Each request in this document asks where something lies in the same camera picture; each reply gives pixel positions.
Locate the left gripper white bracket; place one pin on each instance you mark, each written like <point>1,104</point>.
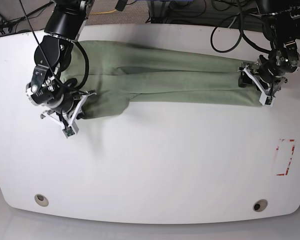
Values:
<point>251,73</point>

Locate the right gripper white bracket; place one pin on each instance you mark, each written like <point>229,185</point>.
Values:
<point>65,111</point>

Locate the green T-shirt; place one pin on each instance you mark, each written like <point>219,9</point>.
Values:
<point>121,73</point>

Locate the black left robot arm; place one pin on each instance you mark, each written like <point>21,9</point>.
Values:
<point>280,30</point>

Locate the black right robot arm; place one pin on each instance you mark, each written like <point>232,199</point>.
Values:
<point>52,56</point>

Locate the red tape rectangle marking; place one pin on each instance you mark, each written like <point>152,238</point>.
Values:
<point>283,156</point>

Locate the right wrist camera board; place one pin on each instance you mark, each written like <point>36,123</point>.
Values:
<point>68,132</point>

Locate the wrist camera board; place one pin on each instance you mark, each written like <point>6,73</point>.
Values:
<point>269,101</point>
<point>68,132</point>

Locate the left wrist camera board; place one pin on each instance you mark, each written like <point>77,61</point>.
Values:
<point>269,101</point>

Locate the left table cable grommet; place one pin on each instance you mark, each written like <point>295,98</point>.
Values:
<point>41,200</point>

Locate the table cable grommet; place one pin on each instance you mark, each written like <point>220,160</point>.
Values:
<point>41,200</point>
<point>260,205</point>

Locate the right table cable grommet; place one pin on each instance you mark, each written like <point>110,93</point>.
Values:
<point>260,205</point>

